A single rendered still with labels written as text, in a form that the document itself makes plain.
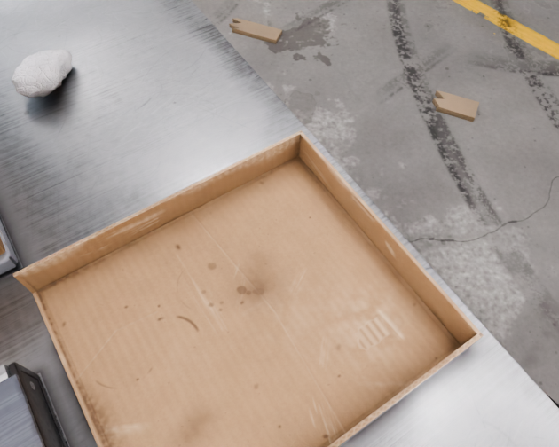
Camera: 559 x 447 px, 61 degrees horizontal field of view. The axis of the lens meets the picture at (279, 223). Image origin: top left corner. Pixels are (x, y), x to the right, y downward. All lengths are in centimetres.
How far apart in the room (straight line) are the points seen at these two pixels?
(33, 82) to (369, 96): 138
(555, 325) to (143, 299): 125
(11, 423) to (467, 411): 35
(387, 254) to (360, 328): 8
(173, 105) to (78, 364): 31
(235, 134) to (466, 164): 124
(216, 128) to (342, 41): 151
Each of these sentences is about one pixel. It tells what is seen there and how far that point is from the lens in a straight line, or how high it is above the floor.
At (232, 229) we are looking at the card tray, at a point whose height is 83.
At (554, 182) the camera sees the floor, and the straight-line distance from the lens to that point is 179.
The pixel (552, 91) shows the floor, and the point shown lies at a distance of 209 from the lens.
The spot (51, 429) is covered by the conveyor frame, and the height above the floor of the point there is 85.
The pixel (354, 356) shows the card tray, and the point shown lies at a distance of 43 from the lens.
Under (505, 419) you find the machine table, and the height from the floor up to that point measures 83.
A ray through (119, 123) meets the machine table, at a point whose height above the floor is 83.
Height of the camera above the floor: 124
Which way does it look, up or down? 59 degrees down
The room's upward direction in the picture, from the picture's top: 2 degrees clockwise
